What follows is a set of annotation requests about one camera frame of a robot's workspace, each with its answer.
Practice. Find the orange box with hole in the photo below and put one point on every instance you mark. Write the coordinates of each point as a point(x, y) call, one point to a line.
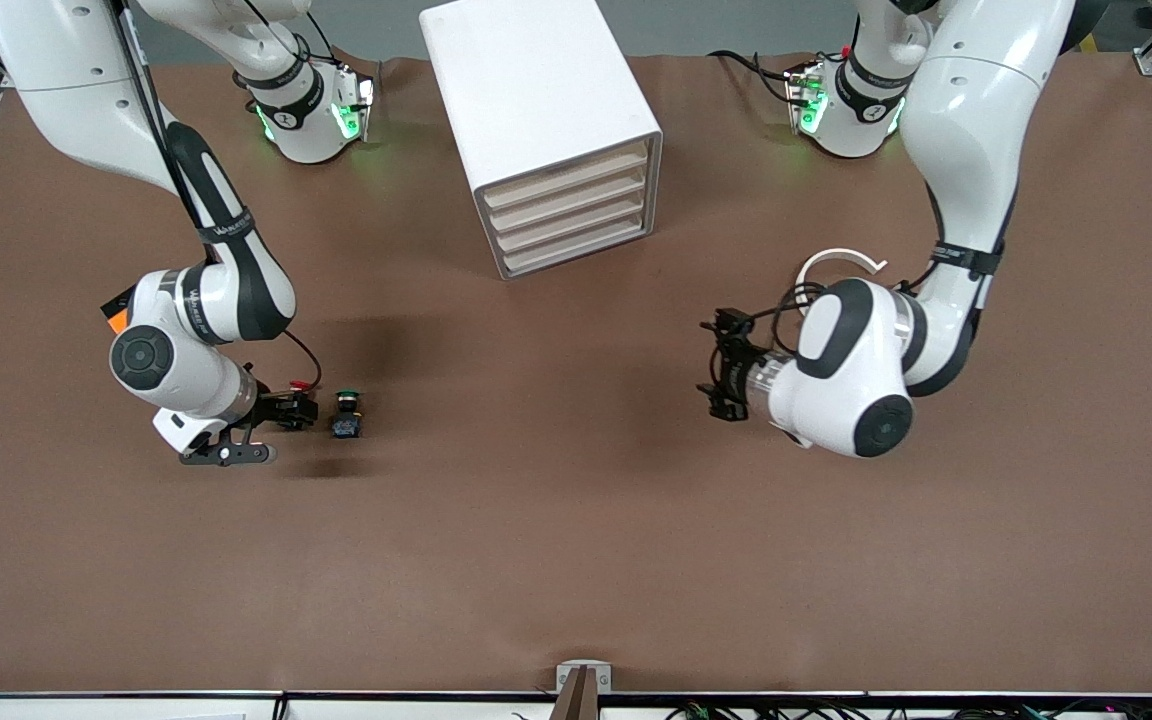
point(116, 322)

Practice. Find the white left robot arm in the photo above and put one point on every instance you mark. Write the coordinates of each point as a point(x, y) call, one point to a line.
point(966, 130)

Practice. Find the white curved plastic bracket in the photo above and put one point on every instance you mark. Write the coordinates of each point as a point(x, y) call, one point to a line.
point(841, 253)

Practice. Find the green push button switch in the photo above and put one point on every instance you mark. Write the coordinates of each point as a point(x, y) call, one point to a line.
point(346, 425)

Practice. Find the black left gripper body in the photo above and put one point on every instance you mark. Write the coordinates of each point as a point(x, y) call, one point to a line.
point(739, 379)

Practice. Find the metal table edge bracket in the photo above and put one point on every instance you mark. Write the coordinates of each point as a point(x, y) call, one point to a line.
point(584, 690)

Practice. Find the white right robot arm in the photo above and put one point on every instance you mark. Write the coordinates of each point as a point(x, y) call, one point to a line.
point(196, 310)

